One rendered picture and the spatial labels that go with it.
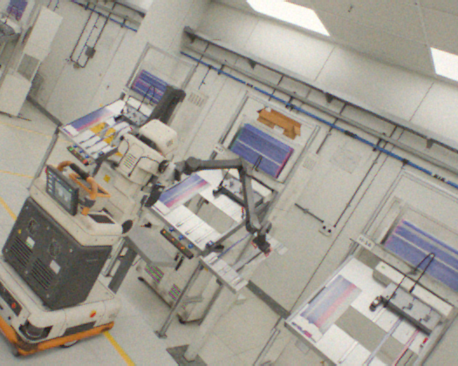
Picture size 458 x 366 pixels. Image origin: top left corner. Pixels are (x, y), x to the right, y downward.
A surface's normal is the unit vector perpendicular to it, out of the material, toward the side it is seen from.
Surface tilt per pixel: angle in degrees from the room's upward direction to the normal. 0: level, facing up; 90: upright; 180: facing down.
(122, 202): 82
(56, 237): 90
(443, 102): 90
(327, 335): 44
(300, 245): 90
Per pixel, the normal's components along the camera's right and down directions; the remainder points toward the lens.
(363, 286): -0.01, -0.72
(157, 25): -0.52, -0.15
